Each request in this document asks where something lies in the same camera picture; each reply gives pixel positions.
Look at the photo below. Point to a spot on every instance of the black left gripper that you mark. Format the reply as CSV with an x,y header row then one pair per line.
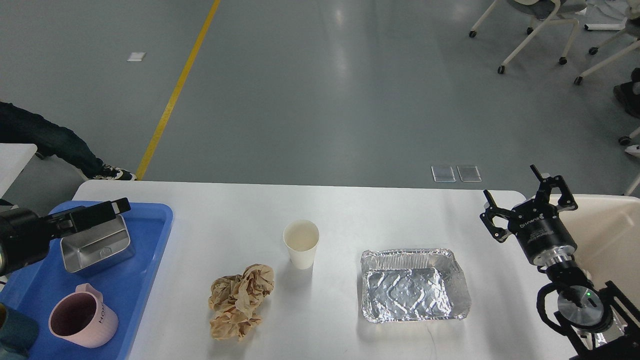
x,y
25,237

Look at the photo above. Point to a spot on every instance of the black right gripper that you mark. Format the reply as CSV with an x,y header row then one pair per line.
x,y
544,232

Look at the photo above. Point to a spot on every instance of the stainless steel square tray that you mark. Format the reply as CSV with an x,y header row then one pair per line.
x,y
98,248

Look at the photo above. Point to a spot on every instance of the pink plastic mug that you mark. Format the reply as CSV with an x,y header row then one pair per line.
x,y
83,318

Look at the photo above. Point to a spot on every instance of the aluminium foil tray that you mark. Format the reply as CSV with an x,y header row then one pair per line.
x,y
413,285

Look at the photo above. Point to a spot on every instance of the white paper cup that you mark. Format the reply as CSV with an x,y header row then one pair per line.
x,y
301,238

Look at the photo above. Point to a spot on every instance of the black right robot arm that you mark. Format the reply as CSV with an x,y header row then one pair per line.
x,y
600,324

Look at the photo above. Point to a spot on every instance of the blue plastic tray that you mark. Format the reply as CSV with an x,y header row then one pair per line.
x,y
37,288

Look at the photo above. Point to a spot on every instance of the cream plastic bin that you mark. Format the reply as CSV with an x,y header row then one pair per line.
x,y
606,229

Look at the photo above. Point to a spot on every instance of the clear floor plate right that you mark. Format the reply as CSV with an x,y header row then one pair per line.
x,y
469,173

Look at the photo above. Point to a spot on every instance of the clear floor plate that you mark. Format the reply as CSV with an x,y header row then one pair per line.
x,y
443,174
469,173

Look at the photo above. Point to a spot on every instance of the small white side table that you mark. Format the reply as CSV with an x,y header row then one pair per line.
x,y
14,157

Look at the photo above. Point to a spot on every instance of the clear floor plate left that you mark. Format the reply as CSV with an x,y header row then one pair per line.
x,y
443,174

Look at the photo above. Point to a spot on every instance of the person in beige sweater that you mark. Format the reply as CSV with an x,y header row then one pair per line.
x,y
19,126

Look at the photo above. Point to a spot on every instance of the teal cup in tray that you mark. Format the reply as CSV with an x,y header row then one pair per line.
x,y
18,334

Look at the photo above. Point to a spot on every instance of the white sneaker with stripes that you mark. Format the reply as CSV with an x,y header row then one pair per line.
x,y
633,150

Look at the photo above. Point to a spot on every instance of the crumpled brown paper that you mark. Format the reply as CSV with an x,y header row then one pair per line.
x,y
235,300

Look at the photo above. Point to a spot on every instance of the white office chair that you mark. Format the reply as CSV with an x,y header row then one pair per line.
x,y
543,14
630,31

